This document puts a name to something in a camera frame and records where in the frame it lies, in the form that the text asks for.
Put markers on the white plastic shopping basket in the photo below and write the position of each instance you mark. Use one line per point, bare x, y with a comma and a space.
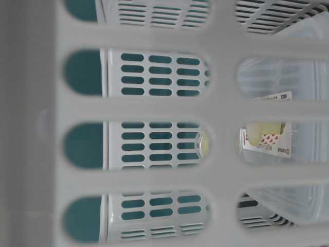
38, 108

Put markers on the clear plastic food container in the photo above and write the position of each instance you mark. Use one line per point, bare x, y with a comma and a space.
294, 204

